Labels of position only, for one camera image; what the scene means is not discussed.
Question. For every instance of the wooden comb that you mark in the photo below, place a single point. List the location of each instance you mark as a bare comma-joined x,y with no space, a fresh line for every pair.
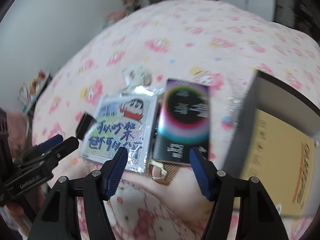
170,173

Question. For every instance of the pink cartoon printed blanket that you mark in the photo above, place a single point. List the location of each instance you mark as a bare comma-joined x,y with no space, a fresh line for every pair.
187,42

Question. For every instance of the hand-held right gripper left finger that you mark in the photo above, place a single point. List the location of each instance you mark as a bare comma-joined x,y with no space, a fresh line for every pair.
116,170

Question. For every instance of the black storage box container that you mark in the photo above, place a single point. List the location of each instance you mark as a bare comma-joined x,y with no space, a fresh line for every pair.
240,120

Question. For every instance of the small black rectangular object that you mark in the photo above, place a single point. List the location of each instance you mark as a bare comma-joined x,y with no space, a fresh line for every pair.
83,127

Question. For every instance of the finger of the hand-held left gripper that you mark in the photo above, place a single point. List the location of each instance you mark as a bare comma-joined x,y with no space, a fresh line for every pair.
53,140
67,145

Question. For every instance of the dark glass cabinet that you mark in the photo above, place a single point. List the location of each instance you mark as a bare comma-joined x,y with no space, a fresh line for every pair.
292,2

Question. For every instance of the cartoon bead kit packet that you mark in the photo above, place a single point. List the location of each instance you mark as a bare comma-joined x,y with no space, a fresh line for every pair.
117,120

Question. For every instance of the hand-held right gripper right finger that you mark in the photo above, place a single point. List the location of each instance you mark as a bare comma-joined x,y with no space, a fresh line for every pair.
200,172

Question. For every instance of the pink soft item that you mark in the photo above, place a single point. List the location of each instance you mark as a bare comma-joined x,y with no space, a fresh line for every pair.
115,18

